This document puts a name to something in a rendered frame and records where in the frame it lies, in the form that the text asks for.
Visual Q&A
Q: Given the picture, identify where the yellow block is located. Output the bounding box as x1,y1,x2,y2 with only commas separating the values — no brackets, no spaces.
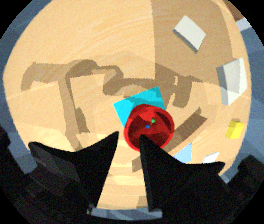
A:
225,120,244,140

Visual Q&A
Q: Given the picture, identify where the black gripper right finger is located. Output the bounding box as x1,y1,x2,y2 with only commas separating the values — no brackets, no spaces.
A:
139,135,225,213

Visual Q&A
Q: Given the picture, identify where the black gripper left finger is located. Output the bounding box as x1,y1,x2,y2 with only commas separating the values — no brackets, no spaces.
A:
28,131,120,209

